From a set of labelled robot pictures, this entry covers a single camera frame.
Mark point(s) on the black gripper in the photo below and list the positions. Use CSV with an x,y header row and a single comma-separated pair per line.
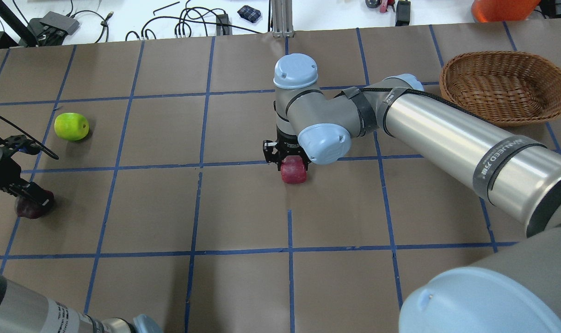
x,y
286,144
2,173

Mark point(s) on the orange object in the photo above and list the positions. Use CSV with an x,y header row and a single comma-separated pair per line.
x,y
484,11

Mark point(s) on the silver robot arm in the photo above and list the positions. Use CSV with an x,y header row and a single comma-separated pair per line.
x,y
517,290
23,310

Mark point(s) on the green apple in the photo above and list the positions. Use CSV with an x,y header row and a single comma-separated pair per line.
x,y
71,126

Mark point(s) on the wicker basket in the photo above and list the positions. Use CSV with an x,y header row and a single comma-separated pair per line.
x,y
506,88

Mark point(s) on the grey usb hub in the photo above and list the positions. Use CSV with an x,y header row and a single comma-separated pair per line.
x,y
52,28

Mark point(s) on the dark red apple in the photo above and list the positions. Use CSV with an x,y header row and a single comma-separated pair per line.
x,y
28,209

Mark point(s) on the red yellow apple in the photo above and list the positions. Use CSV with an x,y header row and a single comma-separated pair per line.
x,y
293,170

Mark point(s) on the black monitor stand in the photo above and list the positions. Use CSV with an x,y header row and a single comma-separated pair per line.
x,y
29,39

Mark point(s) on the aluminium frame post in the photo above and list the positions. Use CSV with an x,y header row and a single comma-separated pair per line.
x,y
282,18

